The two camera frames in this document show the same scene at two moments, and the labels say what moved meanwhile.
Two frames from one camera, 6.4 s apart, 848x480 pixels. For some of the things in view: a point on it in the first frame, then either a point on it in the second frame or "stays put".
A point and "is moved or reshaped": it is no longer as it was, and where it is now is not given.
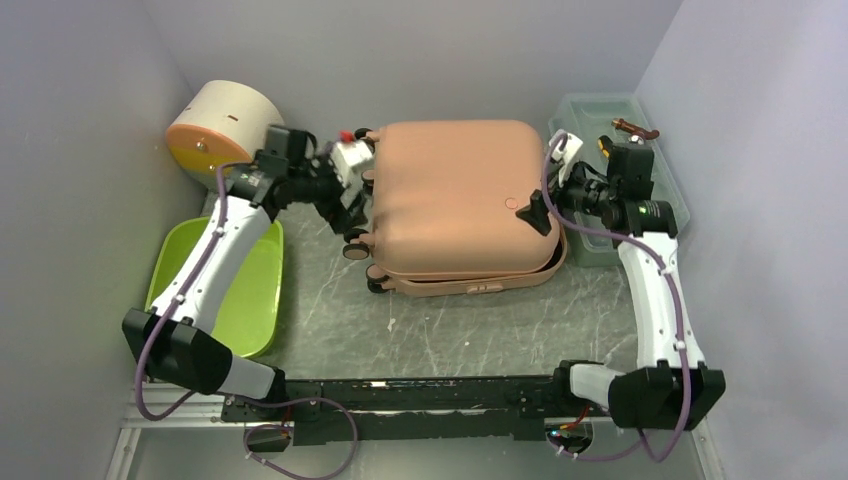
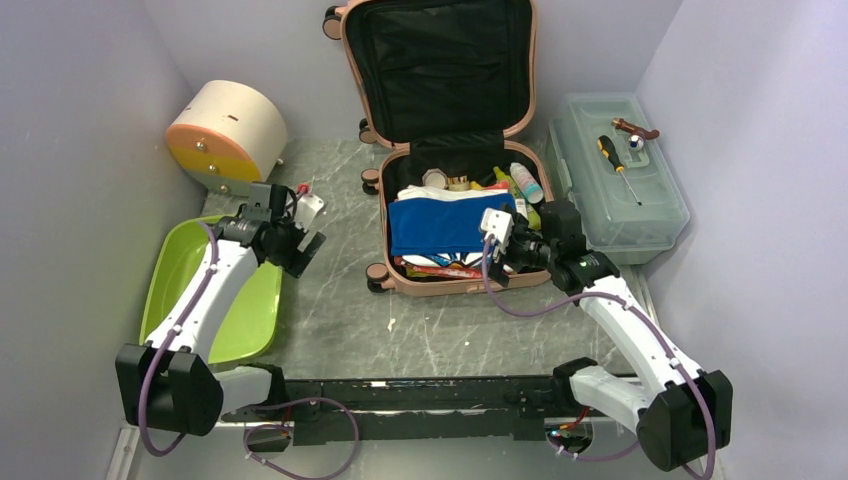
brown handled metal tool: [639, 134] stays put
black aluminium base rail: [415, 410] stays put
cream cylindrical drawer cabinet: [223, 123] stays put
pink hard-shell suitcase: [446, 198] is moved or reshaped
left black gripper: [341, 218] to [293, 260]
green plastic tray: [247, 314] stays put
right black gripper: [536, 213] to [495, 271]
